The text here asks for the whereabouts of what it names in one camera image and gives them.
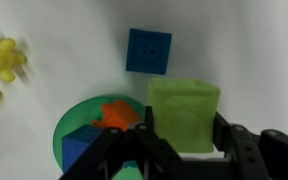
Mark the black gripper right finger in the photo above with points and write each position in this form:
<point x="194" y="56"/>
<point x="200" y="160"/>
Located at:
<point x="257" y="153"/>

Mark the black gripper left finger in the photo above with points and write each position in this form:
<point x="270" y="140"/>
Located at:
<point x="140" y="150"/>

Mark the orange toy figure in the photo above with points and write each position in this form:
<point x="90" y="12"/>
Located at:
<point x="119" y="115"/>

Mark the green bowl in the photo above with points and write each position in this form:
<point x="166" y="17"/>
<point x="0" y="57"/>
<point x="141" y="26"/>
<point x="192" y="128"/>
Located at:
<point x="74" y="116"/>

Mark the dark blue toy block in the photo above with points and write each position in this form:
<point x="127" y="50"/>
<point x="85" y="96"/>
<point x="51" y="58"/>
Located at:
<point x="149" y="51"/>

